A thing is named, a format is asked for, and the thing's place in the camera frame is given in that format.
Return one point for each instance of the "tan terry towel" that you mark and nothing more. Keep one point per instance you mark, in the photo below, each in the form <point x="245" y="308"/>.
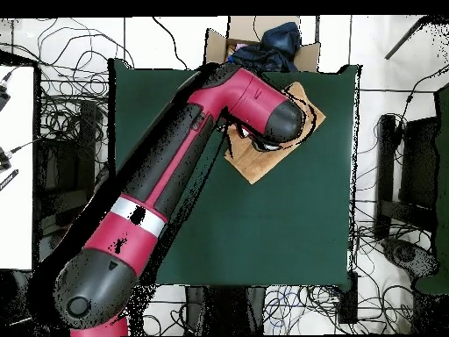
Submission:
<point x="252" y="165"/>

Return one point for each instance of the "dark chair base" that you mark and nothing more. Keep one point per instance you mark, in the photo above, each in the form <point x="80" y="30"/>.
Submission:
<point x="407" y="254"/>

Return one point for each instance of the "black flat strip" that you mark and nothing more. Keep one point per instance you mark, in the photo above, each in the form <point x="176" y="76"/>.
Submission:
<point x="8" y="179"/>

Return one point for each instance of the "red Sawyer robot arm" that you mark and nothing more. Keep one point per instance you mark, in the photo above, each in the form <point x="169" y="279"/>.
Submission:
<point x="158" y="182"/>

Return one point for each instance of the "dark green table cloth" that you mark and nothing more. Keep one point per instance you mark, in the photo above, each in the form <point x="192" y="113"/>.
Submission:
<point x="280" y="228"/>

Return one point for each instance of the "black rectangular block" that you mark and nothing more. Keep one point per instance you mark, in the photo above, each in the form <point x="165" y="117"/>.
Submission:
<point x="348" y="302"/>

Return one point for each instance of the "dark blue clothes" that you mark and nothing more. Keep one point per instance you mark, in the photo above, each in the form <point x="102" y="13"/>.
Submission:
<point x="273" y="52"/>

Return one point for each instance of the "black rod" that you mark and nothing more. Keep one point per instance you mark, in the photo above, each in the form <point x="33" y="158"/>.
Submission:
<point x="403" y="38"/>

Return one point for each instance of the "cardboard box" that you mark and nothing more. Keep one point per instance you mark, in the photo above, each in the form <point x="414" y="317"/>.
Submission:
<point x="214" y="49"/>

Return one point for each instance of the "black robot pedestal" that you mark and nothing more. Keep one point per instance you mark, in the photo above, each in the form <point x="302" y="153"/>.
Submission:
<point x="224" y="309"/>

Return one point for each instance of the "white desk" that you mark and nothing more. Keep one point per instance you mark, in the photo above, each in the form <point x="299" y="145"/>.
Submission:
<point x="17" y="210"/>

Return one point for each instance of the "black camera device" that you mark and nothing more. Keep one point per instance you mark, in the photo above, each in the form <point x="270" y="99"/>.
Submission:
<point x="3" y="161"/>
<point x="2" y="98"/>

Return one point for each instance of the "green covered table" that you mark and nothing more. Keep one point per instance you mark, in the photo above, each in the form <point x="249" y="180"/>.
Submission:
<point x="443" y="175"/>

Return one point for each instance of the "black metal frame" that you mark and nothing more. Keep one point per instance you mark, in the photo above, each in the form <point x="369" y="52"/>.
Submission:
<point x="386" y="158"/>
<point x="86" y="140"/>

